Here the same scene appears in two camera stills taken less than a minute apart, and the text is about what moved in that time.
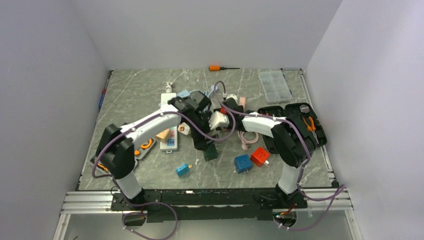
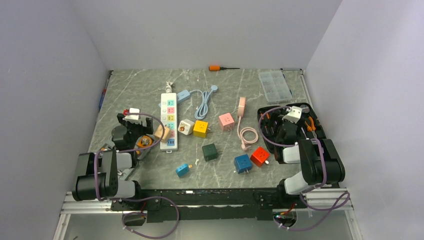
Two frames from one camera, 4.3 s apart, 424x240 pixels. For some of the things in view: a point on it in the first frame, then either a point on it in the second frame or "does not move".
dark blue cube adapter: (242, 163) does not move
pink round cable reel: (242, 102) does not move
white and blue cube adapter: (184, 128) does not move
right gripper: (241, 107) -> (297, 130)
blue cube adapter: (183, 170) does not move
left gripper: (200, 141) -> (144, 130)
